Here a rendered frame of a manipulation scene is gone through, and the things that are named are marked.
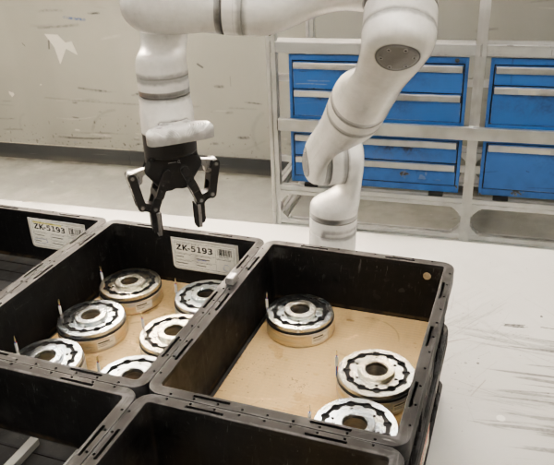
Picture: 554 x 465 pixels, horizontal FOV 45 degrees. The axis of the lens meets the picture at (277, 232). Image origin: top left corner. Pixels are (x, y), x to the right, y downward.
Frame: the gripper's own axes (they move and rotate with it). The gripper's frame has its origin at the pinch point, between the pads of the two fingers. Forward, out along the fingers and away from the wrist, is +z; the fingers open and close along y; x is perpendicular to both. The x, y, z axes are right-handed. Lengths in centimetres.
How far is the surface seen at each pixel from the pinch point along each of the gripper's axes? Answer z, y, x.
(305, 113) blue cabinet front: 37, -100, -159
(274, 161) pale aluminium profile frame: 60, -88, -167
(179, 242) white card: 9.1, -2.5, -10.9
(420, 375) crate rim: 6.9, -16.0, 39.4
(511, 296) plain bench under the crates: 30, -65, 3
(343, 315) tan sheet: 17.0, -22.1, 11.3
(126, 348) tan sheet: 17.1, 11.0, 3.9
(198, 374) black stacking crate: 12.2, 4.8, 21.0
